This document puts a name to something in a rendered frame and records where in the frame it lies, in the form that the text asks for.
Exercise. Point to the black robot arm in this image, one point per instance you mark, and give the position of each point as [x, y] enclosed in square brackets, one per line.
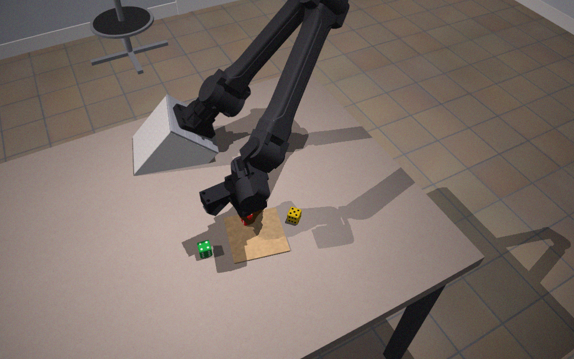
[226, 91]

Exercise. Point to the green dice with white pips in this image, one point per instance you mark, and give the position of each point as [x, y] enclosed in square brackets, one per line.
[204, 249]

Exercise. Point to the red dice with white pips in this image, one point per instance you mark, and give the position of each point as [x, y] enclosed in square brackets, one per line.
[249, 218]

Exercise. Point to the yellow dice with black pips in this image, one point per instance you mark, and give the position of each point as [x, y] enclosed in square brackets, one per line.
[294, 215]

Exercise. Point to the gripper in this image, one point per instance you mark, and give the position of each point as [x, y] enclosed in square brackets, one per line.
[243, 215]

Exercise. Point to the tan mat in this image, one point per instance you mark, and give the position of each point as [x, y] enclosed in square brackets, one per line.
[265, 237]

